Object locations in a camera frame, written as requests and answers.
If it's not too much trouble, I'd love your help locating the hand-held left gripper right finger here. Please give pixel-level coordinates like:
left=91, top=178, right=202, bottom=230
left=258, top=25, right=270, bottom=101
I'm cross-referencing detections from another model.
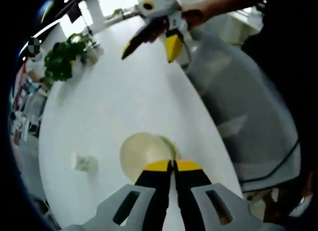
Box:
left=173, top=160, right=264, bottom=231

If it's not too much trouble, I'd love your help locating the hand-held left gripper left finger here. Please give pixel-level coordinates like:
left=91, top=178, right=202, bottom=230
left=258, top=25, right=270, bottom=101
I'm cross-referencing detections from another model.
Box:
left=81, top=160, right=173, bottom=231

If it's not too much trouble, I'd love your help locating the green-printed white paper cup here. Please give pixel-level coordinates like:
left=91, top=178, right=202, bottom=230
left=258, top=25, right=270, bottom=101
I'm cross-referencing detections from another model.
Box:
left=119, top=131, right=183, bottom=183
left=72, top=154, right=99, bottom=173

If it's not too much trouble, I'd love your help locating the person's right hand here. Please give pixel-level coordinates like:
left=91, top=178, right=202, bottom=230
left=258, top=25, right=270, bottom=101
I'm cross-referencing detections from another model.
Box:
left=182, top=5, right=206, bottom=27

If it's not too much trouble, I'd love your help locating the black hanging sign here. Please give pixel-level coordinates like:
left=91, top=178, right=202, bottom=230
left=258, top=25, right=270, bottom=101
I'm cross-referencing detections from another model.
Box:
left=68, top=2, right=82, bottom=24

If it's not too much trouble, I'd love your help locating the grey mesh chair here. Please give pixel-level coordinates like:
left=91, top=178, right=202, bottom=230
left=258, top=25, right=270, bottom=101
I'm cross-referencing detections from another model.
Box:
left=185, top=24, right=303, bottom=192

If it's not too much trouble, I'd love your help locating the potted green plant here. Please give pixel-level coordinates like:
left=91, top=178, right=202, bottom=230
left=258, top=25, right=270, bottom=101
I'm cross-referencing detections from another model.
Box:
left=43, top=33, right=100, bottom=82

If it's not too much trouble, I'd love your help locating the person's dark clothing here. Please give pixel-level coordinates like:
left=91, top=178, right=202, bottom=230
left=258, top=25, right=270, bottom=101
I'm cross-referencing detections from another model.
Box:
left=242, top=0, right=318, bottom=192

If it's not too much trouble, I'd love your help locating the dark thin cable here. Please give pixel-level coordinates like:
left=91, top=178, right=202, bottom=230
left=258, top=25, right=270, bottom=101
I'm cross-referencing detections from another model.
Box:
left=239, top=139, right=300, bottom=184

